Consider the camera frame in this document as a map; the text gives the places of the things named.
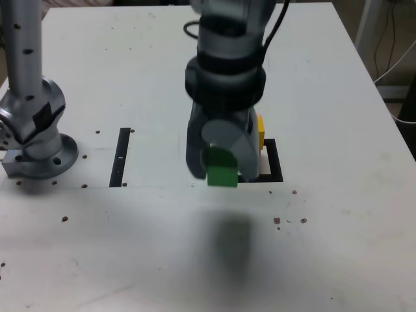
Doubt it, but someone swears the person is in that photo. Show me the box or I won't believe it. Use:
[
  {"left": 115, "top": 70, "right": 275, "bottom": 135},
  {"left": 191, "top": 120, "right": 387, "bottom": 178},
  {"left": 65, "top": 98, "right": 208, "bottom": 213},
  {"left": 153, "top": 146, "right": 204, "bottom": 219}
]
[{"left": 42, "top": 0, "right": 115, "bottom": 8}]

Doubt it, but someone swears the white cable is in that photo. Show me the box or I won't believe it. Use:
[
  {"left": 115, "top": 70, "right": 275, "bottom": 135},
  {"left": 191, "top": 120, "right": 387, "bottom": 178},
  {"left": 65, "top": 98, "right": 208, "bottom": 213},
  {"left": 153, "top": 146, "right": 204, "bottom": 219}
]
[
  {"left": 387, "top": 104, "right": 416, "bottom": 125},
  {"left": 373, "top": 42, "right": 416, "bottom": 86}
]

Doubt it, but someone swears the thin black cable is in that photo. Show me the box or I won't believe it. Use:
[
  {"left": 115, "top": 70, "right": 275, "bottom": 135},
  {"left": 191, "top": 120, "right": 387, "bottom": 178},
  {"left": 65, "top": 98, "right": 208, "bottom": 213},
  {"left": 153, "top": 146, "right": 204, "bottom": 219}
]
[{"left": 374, "top": 0, "right": 399, "bottom": 78}]

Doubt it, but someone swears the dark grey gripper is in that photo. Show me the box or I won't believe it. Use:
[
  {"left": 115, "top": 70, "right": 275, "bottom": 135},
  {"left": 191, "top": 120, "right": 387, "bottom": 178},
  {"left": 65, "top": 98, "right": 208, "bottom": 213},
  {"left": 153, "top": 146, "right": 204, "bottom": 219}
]
[{"left": 185, "top": 102, "right": 261, "bottom": 183}]

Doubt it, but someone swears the green cube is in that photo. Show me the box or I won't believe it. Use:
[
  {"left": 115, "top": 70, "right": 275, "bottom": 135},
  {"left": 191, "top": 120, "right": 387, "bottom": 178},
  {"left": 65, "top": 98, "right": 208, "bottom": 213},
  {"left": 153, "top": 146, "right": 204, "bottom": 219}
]
[{"left": 205, "top": 146, "right": 240, "bottom": 189}]

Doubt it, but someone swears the yellow cube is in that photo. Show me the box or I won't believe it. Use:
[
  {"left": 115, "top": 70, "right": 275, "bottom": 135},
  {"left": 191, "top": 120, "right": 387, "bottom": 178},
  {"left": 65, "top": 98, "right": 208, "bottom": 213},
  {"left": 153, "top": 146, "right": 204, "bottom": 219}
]
[{"left": 256, "top": 113, "right": 266, "bottom": 151}]

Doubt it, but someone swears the black tape square outline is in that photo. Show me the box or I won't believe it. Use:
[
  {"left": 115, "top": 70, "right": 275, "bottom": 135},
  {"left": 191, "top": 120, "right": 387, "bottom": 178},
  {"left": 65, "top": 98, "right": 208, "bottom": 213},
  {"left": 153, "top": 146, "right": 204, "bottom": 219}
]
[{"left": 238, "top": 138, "right": 285, "bottom": 183}]

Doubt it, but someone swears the white metal post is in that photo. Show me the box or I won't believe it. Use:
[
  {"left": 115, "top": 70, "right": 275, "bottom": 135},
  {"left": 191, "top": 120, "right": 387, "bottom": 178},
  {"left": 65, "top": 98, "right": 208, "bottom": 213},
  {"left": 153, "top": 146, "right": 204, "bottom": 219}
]
[{"left": 355, "top": 0, "right": 380, "bottom": 50}]

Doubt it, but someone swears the black tape strip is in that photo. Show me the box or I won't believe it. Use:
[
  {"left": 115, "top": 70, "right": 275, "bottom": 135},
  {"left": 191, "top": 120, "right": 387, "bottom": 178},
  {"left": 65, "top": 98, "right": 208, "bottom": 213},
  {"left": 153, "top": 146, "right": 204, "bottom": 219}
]
[{"left": 109, "top": 127, "right": 132, "bottom": 189}]

